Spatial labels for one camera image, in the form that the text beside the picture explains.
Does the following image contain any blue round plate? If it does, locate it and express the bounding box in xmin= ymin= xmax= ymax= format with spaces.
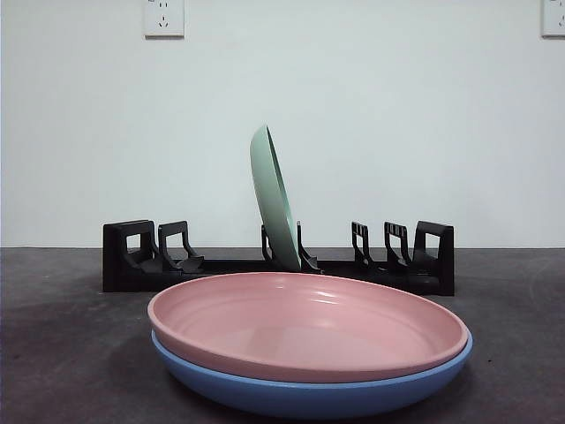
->
xmin=150 ymin=329 xmax=474 ymax=420

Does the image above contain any green round plate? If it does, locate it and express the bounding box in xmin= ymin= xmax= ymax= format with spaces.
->
xmin=249 ymin=124 xmax=303 ymax=271

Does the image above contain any black plastic plate rack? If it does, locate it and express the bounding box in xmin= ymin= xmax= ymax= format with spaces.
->
xmin=102 ymin=219 xmax=456 ymax=297

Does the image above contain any pink round plate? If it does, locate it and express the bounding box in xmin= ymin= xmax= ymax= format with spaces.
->
xmin=147 ymin=271 xmax=470 ymax=384

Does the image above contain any white wall socket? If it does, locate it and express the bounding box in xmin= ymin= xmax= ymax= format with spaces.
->
xmin=541 ymin=0 xmax=565 ymax=39
xmin=143 ymin=0 xmax=185 ymax=40

